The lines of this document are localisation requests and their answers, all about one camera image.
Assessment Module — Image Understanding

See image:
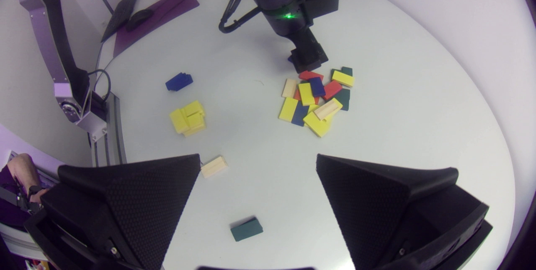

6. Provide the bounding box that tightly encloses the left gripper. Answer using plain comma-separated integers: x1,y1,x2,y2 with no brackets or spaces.
290,26,329,74

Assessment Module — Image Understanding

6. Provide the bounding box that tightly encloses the person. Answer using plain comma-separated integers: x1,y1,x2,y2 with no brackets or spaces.
0,153,53,231

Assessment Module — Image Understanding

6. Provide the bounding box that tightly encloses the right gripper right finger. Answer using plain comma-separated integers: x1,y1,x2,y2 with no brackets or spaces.
316,154,494,270

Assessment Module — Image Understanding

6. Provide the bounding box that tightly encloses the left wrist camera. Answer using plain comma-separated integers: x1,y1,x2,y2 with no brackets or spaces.
299,0,340,16

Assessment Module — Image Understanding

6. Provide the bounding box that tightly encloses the black keyboard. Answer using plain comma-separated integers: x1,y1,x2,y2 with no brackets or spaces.
100,0,140,43

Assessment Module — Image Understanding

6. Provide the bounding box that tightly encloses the pile of yellow wooden blocks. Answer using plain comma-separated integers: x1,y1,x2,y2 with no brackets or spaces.
170,100,206,137

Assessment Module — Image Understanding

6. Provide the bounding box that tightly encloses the pile of blue wooden blocks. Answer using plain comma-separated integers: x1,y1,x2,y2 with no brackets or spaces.
165,72,193,92

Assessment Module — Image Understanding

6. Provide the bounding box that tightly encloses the black computer mouse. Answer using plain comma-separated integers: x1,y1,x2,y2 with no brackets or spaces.
126,8,154,32

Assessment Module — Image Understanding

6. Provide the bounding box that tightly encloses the dark mat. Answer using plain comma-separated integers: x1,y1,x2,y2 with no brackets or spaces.
113,0,200,58

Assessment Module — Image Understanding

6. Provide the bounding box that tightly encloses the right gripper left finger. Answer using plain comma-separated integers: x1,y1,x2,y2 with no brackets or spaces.
24,154,201,270

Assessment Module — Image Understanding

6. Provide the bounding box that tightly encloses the pale wooden block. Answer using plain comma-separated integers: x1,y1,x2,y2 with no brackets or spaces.
282,78,299,98
201,156,229,178
314,98,343,121

